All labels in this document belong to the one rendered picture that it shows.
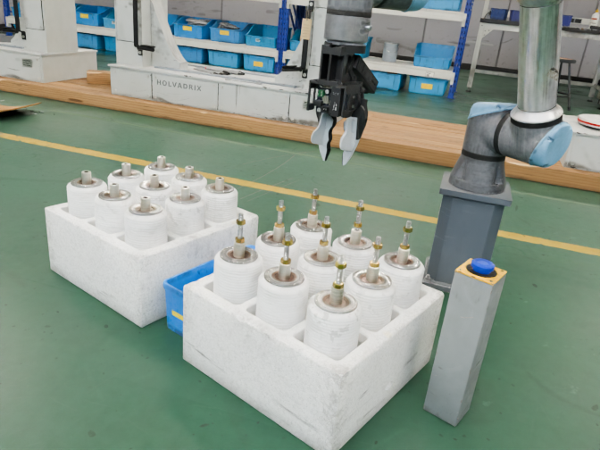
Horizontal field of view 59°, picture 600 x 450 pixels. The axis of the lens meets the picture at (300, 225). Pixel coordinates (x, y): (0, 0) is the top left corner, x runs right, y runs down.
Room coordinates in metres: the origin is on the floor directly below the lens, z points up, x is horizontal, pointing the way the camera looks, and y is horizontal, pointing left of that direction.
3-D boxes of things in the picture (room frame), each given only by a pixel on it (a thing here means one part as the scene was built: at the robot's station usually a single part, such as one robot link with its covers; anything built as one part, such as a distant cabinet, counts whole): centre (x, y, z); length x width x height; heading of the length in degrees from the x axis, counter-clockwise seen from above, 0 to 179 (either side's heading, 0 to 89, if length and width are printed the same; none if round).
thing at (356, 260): (1.05, -0.12, 0.16); 0.10 x 0.10 x 0.18
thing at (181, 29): (6.40, 1.39, 0.36); 0.50 x 0.38 x 0.21; 164
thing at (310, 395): (0.96, -0.05, 0.09); 0.39 x 0.39 x 0.18; 53
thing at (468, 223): (1.42, -0.48, 0.15); 0.19 x 0.19 x 0.30; 74
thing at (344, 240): (1.05, -0.12, 0.25); 0.08 x 0.08 x 0.01
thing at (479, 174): (1.42, -0.48, 0.35); 0.15 x 0.15 x 0.10
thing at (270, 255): (1.03, 0.04, 0.16); 0.10 x 0.10 x 0.18
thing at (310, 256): (0.96, -0.05, 0.25); 0.08 x 0.08 x 0.01
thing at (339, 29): (0.95, -0.05, 0.68); 0.08 x 0.08 x 0.05
